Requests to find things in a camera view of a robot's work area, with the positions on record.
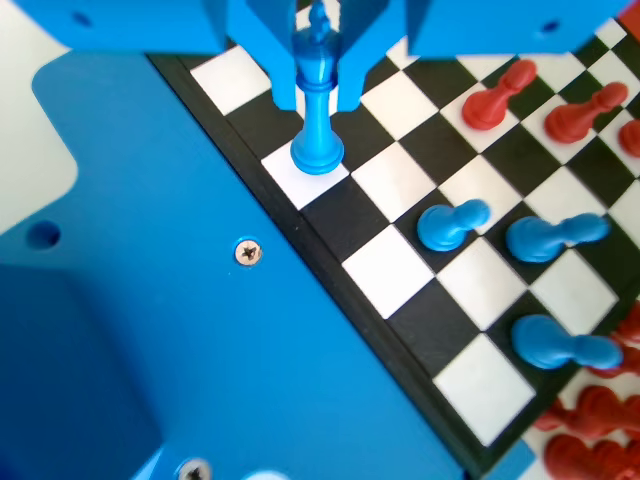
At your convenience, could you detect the blue king chess piece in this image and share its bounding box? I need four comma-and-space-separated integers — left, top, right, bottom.
289, 0, 346, 176

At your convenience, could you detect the black and white chessboard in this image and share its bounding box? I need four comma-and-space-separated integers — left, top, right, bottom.
147, 0, 640, 480

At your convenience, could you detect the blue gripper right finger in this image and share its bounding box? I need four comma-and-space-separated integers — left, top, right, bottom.
335, 0, 409, 112

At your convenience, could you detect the red bishop chess piece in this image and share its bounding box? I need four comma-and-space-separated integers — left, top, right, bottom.
574, 383, 640, 439

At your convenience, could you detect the red rook chess piece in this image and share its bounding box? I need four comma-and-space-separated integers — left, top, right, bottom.
543, 433, 640, 480

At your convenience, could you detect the silver plate screw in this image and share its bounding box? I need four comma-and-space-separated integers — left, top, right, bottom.
234, 238, 264, 268
178, 457, 212, 480

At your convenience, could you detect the blue board mounting plate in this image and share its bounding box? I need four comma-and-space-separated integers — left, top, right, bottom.
0, 49, 539, 480

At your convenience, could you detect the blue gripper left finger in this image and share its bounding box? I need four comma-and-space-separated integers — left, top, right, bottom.
227, 0, 302, 111

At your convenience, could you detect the red pawn chess piece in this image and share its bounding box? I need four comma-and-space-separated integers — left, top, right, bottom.
533, 405, 576, 435
618, 118, 640, 159
460, 58, 539, 132
543, 81, 630, 145

